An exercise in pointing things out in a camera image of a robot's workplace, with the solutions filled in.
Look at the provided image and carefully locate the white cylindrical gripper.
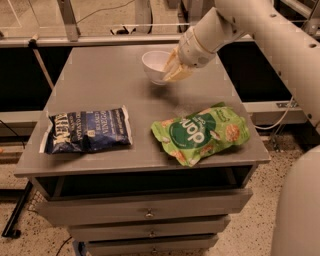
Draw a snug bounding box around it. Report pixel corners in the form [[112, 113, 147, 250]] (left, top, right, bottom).
[[163, 26, 217, 82]]

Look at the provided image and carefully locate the white bowl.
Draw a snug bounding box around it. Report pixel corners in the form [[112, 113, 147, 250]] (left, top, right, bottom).
[[142, 51, 170, 85]]

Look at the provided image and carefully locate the blue chip bag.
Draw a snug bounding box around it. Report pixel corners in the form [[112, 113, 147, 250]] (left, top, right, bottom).
[[39, 106, 132, 154]]

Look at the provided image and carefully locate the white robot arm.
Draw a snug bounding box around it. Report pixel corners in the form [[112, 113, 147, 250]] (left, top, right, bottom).
[[165, 0, 320, 256]]

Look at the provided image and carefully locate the green chip bag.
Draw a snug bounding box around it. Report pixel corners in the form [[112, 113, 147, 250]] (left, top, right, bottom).
[[151, 103, 250, 167]]

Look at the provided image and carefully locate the grey drawer cabinet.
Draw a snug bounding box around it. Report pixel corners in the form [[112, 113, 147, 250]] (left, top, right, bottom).
[[14, 42, 271, 256]]

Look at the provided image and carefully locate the middle grey drawer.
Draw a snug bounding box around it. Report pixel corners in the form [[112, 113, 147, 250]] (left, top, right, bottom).
[[68, 215, 231, 242]]

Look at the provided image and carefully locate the grey drawer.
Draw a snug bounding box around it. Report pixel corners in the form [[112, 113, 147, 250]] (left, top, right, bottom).
[[68, 215, 231, 242], [86, 234, 218, 256], [37, 189, 253, 226]]

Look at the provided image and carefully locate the top grey drawer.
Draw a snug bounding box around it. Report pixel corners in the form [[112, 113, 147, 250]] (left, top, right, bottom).
[[37, 189, 253, 226]]

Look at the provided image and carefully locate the bottom grey drawer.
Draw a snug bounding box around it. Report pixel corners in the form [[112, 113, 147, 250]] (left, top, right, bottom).
[[86, 234, 218, 256]]

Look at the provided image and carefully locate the black floor bar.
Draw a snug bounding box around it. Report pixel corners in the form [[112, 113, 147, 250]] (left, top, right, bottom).
[[0, 181, 33, 239]]

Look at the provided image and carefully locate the metal frame rail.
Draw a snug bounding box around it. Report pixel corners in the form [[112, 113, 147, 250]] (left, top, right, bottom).
[[0, 29, 320, 48]]

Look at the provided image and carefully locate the white cable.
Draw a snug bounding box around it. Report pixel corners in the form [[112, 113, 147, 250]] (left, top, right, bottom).
[[253, 96, 295, 131]]

